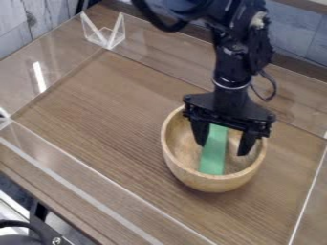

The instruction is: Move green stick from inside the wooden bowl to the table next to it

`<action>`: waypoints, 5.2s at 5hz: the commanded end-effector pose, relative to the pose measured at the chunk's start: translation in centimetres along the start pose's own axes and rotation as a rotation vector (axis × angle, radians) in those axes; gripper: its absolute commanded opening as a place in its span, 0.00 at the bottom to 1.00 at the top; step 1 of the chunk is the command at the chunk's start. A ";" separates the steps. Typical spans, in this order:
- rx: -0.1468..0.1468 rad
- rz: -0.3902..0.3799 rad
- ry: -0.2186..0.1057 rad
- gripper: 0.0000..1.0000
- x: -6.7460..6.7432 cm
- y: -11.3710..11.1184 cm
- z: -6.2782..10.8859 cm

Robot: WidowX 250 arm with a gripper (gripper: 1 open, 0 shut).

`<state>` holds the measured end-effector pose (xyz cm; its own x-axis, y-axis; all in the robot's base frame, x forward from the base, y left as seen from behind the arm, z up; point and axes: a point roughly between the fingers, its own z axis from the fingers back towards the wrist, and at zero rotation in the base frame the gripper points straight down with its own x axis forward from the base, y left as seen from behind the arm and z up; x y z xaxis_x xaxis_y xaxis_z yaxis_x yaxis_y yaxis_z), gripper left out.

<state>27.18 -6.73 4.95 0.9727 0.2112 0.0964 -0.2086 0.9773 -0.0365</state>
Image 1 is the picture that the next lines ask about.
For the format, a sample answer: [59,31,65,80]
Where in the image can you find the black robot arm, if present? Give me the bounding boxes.
[132,0,276,156]

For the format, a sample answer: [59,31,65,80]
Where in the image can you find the black table leg bracket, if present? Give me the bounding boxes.
[29,201,73,245]

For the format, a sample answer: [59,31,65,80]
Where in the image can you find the black cable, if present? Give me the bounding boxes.
[0,219,32,235]

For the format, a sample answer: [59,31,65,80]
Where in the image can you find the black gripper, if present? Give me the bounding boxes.
[183,86,276,156]

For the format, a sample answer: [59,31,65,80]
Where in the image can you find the clear acrylic corner bracket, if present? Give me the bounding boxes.
[80,12,125,50]

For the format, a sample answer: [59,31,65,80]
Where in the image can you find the green rectangular stick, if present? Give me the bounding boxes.
[197,124,227,175]

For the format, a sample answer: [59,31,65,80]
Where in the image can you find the round wooden bowl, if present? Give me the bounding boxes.
[161,106,267,193]

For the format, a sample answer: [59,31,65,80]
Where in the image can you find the clear acrylic enclosure wall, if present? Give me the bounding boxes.
[0,17,327,245]

